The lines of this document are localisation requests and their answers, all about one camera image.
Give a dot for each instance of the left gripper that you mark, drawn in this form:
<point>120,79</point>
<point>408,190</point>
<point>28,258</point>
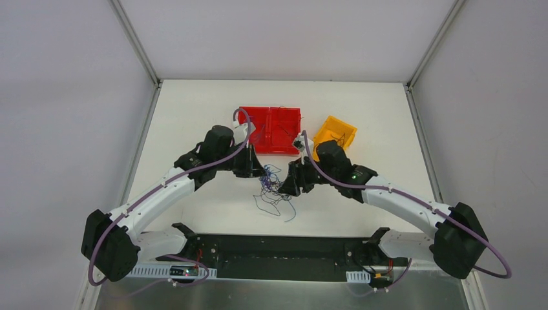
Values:
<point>249,161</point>

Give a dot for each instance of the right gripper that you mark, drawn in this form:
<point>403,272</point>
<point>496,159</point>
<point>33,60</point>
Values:
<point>297,176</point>

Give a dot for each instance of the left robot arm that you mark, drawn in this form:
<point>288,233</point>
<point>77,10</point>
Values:
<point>116,241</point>

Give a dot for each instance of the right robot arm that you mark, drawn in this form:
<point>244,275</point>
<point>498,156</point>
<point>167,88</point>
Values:
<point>451,237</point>

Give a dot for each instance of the red double bin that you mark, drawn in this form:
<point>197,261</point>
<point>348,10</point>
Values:
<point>276,128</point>

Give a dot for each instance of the yellow bin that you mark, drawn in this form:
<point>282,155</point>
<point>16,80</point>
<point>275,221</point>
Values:
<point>334,129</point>

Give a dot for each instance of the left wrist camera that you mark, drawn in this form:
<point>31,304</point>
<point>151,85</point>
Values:
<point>240,131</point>

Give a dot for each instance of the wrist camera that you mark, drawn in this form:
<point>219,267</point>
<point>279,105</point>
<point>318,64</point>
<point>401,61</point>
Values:
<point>240,131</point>
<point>299,143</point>

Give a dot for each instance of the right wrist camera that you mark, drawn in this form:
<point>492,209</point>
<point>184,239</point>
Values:
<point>299,143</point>

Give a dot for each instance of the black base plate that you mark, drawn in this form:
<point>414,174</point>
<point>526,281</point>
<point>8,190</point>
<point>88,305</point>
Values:
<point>294,258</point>

